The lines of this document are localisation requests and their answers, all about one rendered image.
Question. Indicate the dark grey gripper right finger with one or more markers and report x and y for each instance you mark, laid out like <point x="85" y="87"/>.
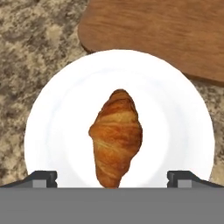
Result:
<point x="180" y="176"/>

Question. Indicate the round white plate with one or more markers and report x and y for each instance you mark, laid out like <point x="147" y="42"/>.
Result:
<point x="64" y="122"/>

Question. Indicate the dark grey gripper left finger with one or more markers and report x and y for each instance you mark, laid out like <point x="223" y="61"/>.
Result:
<point x="43" y="176"/>

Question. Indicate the golden brown croissant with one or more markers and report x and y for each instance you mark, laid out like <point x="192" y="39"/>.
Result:
<point x="116" y="140"/>

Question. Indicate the brown wooden cutting board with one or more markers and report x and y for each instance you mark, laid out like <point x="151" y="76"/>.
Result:
<point x="163" y="32"/>

